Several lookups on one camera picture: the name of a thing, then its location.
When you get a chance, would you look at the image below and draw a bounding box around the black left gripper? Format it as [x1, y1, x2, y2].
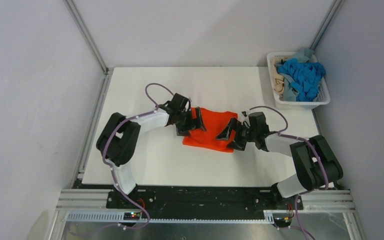
[175, 107, 206, 137]

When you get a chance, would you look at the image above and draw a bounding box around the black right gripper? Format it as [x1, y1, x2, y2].
[216, 117, 258, 151]

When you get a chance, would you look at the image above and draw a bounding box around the orange t shirt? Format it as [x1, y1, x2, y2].
[182, 108, 238, 153]

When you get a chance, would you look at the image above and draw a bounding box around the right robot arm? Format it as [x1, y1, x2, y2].
[216, 112, 343, 209]

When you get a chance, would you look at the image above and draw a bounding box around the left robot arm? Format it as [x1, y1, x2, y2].
[96, 93, 207, 208]

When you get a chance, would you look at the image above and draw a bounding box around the beige t shirt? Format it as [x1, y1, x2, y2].
[273, 73, 285, 98]

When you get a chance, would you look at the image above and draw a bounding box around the blue t shirt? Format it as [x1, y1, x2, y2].
[274, 57, 326, 102]

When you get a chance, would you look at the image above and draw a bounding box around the white plastic laundry basket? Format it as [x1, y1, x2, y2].
[266, 51, 331, 110]

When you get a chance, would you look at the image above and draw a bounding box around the right controller board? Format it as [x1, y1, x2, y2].
[273, 217, 293, 229]

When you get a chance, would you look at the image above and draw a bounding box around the controller board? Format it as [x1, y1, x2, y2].
[273, 217, 293, 229]
[122, 211, 142, 221]

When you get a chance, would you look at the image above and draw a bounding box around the left controller board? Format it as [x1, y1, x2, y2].
[122, 211, 142, 221]

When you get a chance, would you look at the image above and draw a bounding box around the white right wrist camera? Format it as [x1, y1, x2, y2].
[241, 111, 249, 119]

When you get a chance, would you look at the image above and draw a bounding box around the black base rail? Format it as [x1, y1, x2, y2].
[72, 180, 340, 221]

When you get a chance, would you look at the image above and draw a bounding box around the aluminium base frame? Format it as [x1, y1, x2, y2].
[57, 186, 366, 240]

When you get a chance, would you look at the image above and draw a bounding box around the left aluminium frame post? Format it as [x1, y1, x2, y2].
[63, 0, 109, 74]

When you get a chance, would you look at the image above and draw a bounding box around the aluminium frame post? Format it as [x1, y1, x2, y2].
[63, 0, 109, 74]
[309, 0, 345, 51]

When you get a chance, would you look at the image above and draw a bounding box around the right aluminium frame post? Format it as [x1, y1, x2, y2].
[309, 0, 345, 51]

